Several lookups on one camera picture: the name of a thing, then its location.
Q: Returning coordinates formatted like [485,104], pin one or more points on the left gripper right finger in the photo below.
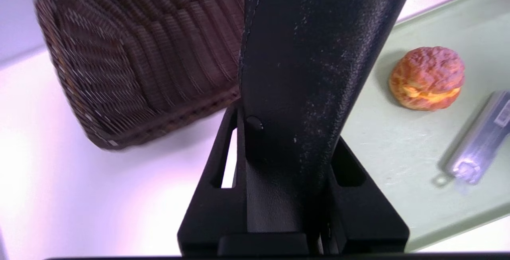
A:
[358,212]

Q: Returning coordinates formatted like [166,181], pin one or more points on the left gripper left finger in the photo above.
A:
[207,212]

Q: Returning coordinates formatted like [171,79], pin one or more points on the clear plastic case black insert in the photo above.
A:
[482,140]

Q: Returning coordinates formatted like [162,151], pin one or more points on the cream puff bun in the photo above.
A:
[428,77]

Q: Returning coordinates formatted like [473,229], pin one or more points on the black pouch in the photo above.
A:
[303,73]

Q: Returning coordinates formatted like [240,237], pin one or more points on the light green plastic tray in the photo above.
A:
[398,152]

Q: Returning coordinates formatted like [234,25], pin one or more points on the dark brown wicker basket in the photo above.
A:
[131,65]

